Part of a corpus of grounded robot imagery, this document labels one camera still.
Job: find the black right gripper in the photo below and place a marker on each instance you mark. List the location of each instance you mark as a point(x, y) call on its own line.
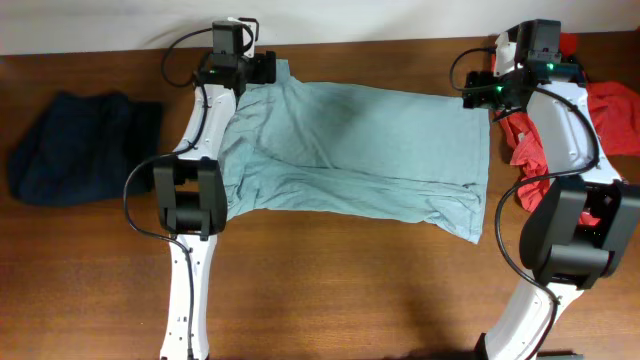
point(480, 98)

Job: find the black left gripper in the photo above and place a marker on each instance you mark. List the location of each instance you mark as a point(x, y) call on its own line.
point(263, 66)

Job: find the light blue-grey t-shirt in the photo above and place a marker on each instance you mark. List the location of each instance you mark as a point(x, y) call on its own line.
point(358, 150)

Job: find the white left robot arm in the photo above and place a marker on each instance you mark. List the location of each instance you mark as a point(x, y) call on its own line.
point(192, 201)

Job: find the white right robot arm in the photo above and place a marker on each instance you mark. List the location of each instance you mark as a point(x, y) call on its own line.
point(580, 230)

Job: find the red printed t-shirt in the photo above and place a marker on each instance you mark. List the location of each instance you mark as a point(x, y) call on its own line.
point(613, 114)

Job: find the dark navy folded garment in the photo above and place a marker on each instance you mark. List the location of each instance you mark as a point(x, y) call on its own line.
point(82, 149)

